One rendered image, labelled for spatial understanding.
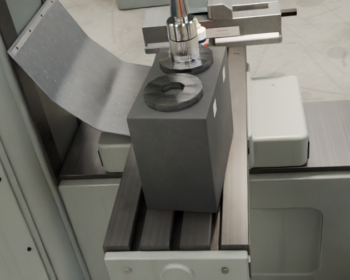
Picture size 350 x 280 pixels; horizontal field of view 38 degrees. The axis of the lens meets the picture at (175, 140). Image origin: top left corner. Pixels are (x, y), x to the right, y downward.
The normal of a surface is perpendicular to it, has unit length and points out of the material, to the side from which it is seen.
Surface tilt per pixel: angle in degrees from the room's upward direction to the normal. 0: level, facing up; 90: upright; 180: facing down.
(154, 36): 90
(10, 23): 90
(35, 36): 63
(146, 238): 0
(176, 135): 90
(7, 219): 88
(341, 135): 0
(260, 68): 0
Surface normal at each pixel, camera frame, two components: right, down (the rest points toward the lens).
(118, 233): -0.13, -0.80
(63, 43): 0.82, -0.40
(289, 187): -0.10, 0.61
